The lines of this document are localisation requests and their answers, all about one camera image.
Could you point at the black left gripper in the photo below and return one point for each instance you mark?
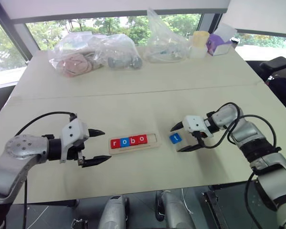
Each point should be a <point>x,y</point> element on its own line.
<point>74,152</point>

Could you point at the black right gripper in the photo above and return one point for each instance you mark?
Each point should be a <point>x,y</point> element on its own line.
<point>199,136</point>

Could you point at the blue letter t block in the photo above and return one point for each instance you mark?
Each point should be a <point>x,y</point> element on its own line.
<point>175,138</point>

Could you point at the red letter b block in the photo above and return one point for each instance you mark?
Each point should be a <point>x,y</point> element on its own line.
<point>133,141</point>

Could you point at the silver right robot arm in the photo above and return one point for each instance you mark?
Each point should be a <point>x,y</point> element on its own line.
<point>248,133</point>

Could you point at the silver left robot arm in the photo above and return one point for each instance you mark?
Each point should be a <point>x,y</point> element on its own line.
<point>19,152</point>

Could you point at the red letter r block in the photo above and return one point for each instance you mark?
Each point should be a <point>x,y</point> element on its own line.
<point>115,143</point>

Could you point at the blue letter o block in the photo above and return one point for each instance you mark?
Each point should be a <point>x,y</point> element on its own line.
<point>124,142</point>

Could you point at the wooden letter tray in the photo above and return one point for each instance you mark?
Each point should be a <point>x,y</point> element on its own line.
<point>153,141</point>

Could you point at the red letter o block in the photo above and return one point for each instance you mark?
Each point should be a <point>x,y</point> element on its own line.
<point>142,139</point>

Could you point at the silver robot leg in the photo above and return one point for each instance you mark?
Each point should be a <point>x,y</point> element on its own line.
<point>114,212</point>
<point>176,212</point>

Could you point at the pink cloth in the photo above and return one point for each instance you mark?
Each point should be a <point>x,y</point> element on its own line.
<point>74,64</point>

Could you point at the white container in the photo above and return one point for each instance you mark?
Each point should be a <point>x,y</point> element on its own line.
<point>197,52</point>

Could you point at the purple tissue box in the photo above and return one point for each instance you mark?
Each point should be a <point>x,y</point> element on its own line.
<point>217,45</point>

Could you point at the yellow cup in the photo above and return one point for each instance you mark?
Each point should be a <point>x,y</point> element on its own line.
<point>200,38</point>

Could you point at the large clear plastic bag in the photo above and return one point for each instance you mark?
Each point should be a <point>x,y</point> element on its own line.
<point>102,45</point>

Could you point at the tall clear plastic bag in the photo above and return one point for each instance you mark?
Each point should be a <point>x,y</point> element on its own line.
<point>162,35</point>

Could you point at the black chair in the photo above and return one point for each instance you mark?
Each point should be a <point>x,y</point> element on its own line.
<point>281,81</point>

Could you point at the white window blind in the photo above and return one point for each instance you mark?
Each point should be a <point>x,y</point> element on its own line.
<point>264,16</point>
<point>109,7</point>

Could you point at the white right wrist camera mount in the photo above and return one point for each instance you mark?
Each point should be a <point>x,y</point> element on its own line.
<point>193,122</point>

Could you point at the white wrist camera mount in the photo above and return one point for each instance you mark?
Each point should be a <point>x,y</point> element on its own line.
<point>193,122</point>
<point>72,131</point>

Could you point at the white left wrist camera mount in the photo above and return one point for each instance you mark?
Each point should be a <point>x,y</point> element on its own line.
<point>72,131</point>

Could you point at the black metal frame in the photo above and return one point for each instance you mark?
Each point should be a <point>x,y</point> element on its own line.
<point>214,210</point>

